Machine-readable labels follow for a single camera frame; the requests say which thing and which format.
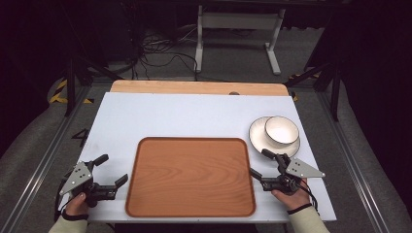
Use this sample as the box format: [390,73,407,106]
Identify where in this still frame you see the white plate with dark rim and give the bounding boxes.
[248,116,301,158]

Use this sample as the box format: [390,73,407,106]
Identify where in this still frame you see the bundle of floor cables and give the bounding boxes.
[131,24,200,82]

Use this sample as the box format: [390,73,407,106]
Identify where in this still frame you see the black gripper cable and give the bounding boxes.
[52,180,71,223]
[299,180,321,214]

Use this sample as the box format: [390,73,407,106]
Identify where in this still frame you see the dark curtain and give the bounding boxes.
[0,0,109,159]
[304,0,412,208]

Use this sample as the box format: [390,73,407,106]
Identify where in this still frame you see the white table board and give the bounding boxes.
[58,91,338,224]

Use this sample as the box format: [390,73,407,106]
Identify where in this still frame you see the aluminium floor rail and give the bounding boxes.
[315,91,395,233]
[0,85,93,233]

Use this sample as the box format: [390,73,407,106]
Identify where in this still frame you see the person's right hand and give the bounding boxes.
[271,179,311,212]

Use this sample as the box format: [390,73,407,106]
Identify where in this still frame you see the black wrist strap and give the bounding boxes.
[61,209,90,222]
[287,202,314,216]

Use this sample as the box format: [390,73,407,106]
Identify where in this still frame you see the yellow black hazard tape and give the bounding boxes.
[48,79,95,105]
[289,72,322,102]

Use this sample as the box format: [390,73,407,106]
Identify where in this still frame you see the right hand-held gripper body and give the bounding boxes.
[260,153,326,196]

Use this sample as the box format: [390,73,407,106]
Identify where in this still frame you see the wooden tray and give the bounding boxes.
[124,136,258,218]

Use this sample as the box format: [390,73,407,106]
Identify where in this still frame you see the white bowl with dark rim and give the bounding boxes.
[263,115,300,146]

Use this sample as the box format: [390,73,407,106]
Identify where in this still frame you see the black tripod stand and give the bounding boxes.
[62,54,124,117]
[285,57,343,122]

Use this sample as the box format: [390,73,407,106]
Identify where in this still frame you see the white metal stand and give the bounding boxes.
[193,4,287,76]

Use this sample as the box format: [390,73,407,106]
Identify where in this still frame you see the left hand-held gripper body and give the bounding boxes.
[58,160,119,209]

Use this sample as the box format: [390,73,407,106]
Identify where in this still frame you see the person's left hand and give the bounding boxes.
[64,191,91,217]

